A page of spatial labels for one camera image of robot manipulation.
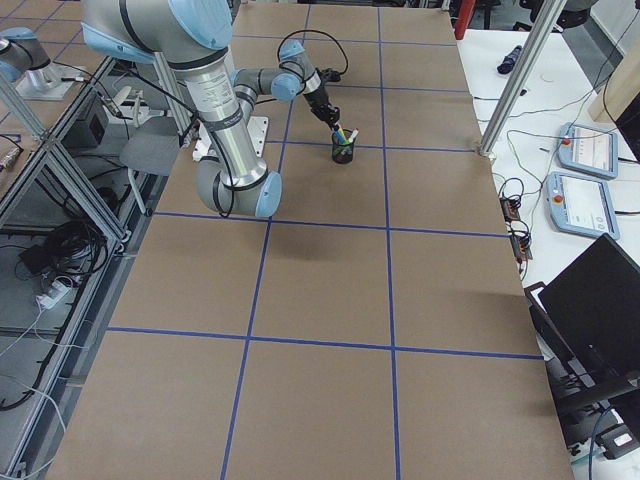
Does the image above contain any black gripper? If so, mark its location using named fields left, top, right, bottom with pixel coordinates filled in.
left=307, top=89, right=339, bottom=125

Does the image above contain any blue marker pen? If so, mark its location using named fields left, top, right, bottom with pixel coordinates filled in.
left=333, top=123, right=348, bottom=145

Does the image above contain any red capped white marker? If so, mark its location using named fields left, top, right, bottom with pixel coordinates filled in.
left=347, top=128, right=359, bottom=143

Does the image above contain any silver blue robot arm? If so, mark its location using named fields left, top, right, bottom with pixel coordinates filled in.
left=82, top=0, right=340, bottom=218

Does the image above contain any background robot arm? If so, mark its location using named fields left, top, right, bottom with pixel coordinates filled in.
left=1, top=27, right=73, bottom=101

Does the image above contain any black mesh pen cup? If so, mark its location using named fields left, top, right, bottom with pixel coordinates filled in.
left=331, top=130, right=355, bottom=164

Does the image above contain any grey office chair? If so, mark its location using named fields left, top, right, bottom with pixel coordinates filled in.
left=116, top=85, right=187, bottom=217

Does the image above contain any upper orange black adapter box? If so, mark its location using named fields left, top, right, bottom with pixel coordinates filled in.
left=499, top=197, right=521, bottom=222

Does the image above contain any brown paper table cover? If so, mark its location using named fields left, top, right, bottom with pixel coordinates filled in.
left=48, top=4, right=572, bottom=479

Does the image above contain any upper teach pendant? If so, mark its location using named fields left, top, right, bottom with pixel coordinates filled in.
left=558, top=122, right=618, bottom=180

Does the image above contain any teach pendant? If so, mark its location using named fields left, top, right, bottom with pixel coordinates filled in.
left=558, top=122, right=618, bottom=180
left=545, top=172, right=620, bottom=240

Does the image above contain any lower teach pendant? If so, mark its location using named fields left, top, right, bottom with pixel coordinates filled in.
left=545, top=172, right=620, bottom=240

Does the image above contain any white power strip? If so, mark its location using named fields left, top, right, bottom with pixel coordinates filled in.
left=36, top=279, right=72, bottom=310

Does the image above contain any black laptop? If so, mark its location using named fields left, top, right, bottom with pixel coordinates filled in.
left=539, top=234, right=639, bottom=375

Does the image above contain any aluminium frame post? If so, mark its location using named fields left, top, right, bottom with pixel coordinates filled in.
left=477, top=0, right=567, bottom=157

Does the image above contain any aluminium frame structure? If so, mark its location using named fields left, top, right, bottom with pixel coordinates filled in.
left=0, top=49, right=171, bottom=480

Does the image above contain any black cable bundle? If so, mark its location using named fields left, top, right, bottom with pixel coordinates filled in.
left=14, top=219, right=109, bottom=281

